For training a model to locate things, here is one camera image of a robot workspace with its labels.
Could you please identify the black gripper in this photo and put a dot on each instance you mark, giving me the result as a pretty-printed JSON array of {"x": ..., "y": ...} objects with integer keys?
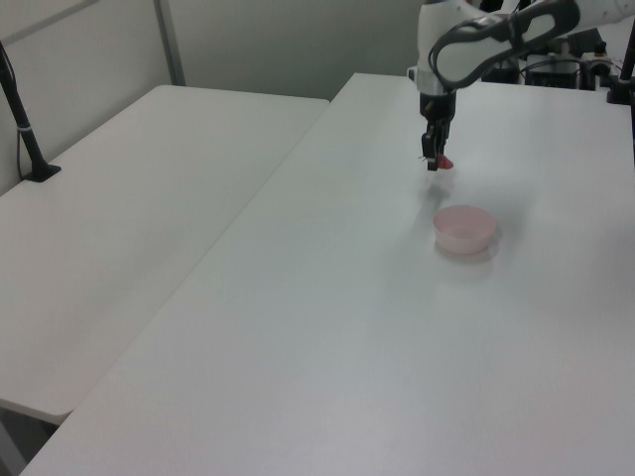
[{"x": 437, "y": 105}]

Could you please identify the red strawberry with green leaves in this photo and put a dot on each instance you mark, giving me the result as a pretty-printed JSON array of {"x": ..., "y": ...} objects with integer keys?
[{"x": 447, "y": 162}]

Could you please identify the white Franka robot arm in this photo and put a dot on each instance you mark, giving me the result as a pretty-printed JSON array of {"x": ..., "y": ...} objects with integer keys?
[{"x": 476, "y": 47}]

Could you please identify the pink plastic bowl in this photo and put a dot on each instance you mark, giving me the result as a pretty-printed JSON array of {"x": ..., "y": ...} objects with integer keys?
[{"x": 464, "y": 229}]

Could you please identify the dark lab equipment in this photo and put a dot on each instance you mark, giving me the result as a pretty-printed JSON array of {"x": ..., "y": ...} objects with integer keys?
[{"x": 558, "y": 64}]

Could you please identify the white side table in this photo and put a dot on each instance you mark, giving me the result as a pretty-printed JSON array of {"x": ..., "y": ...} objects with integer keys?
[{"x": 124, "y": 218}]

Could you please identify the black camera stand pole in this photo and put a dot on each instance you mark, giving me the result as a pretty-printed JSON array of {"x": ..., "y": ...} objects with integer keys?
[
  {"x": 26, "y": 130},
  {"x": 623, "y": 74}
]

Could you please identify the grey metal partition post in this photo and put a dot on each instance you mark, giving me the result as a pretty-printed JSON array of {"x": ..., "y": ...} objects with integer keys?
[{"x": 169, "y": 42}]

